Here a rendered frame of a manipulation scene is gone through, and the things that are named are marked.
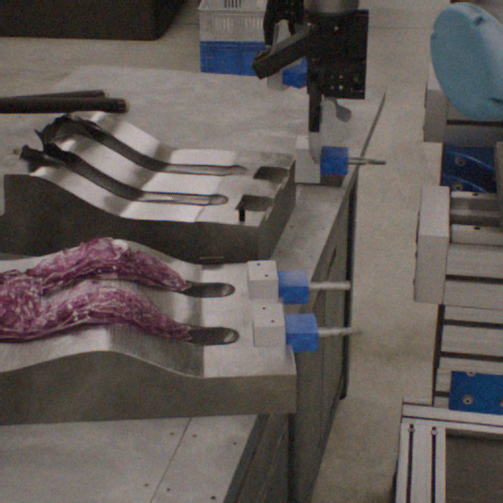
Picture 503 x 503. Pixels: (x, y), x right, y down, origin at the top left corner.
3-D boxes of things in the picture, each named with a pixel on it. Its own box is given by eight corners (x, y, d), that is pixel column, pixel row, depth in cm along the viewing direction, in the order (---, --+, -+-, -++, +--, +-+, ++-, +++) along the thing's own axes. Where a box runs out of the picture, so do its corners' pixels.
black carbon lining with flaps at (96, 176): (251, 178, 155) (250, 120, 151) (223, 222, 141) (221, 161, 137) (44, 158, 163) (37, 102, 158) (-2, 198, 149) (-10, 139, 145)
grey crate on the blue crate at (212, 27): (335, 21, 477) (336, -12, 470) (332, 45, 441) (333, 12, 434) (209, 18, 484) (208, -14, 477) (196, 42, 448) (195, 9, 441)
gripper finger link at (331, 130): (349, 167, 139) (352, 101, 137) (307, 166, 140) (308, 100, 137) (350, 164, 142) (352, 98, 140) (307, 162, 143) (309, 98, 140)
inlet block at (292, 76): (339, 96, 178) (341, 67, 175) (322, 104, 175) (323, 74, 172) (283, 81, 186) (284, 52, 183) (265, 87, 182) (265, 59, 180)
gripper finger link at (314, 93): (318, 134, 137) (320, 69, 135) (307, 134, 137) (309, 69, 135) (319, 129, 142) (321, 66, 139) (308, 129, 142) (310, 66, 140)
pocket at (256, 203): (273, 220, 146) (273, 196, 144) (265, 236, 141) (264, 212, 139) (243, 216, 147) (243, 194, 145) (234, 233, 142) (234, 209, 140)
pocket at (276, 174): (289, 190, 155) (289, 168, 153) (281, 203, 150) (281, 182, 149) (260, 187, 156) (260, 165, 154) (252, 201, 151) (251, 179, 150)
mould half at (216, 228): (296, 205, 162) (297, 127, 156) (258, 283, 140) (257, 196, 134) (14, 177, 173) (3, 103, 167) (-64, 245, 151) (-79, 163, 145)
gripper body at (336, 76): (364, 105, 137) (368, 18, 131) (302, 103, 138) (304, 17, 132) (364, 86, 144) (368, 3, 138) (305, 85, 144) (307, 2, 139)
